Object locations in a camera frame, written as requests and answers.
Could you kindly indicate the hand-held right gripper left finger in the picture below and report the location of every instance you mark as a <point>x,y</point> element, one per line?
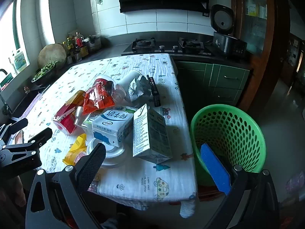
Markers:
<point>93,162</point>

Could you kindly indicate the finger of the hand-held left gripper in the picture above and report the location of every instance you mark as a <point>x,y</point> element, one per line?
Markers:
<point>40,137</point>
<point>16,125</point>

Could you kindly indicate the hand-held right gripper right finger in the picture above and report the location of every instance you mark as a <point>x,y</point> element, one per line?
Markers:
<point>214,167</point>

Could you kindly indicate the green plastic basket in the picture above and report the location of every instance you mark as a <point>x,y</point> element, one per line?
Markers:
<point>199,152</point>

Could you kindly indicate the red paper cup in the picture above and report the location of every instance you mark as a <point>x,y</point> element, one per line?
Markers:
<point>69,121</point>

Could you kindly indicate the blue white milk carton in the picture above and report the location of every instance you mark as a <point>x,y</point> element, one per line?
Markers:
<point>112,124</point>

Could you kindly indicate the grey white milk carton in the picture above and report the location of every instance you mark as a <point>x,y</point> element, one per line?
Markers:
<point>152,136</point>

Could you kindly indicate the white paper cup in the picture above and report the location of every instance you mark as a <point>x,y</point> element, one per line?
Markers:
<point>128,80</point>

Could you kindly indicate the black glue box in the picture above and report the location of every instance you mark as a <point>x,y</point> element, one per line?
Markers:
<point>154,93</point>

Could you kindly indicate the yellow snack packet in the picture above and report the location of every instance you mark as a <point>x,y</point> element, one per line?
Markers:
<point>77,148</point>

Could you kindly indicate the green white carton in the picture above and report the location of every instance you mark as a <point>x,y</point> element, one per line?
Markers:
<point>89,120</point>

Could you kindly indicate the clear plastic bottle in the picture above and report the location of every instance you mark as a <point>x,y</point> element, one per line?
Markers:
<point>79,115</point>

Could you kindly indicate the bowl of green vegetables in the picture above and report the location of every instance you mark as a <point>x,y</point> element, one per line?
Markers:
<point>44,72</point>

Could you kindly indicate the white green box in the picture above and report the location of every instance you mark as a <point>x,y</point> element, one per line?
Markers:
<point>20,62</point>

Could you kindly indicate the orange snack wrapper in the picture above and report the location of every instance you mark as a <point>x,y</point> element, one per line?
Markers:
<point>99,99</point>

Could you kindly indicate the round wooden cutting board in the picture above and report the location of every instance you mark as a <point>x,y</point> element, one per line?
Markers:
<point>51,54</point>

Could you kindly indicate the pink plastic bag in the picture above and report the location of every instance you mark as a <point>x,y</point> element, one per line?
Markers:
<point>295,182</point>

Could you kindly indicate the window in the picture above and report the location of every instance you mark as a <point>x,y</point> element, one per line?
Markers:
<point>7,40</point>

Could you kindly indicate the silver foil wrapper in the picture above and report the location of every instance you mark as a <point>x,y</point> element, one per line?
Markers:
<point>137,88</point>

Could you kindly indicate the green kitchen cabinet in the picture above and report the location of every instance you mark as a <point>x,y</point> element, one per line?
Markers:
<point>228,76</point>

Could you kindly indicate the row of condiment bottles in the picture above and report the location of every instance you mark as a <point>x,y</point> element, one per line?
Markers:
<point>76,44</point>

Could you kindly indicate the metal pot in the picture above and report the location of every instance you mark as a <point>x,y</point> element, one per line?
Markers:
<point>94,43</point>

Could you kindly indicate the printed tablecloth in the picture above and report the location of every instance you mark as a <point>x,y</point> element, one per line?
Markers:
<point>143,64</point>

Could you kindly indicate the black rice cooker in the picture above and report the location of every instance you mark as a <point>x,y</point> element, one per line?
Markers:
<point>226,43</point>

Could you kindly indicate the black gas stove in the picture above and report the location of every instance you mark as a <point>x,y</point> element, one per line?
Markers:
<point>166,50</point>

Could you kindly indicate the wooden shelf unit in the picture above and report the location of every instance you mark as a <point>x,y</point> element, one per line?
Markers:
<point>294,50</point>

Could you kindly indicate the wall socket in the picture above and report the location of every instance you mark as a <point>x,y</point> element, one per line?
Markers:
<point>205,13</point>

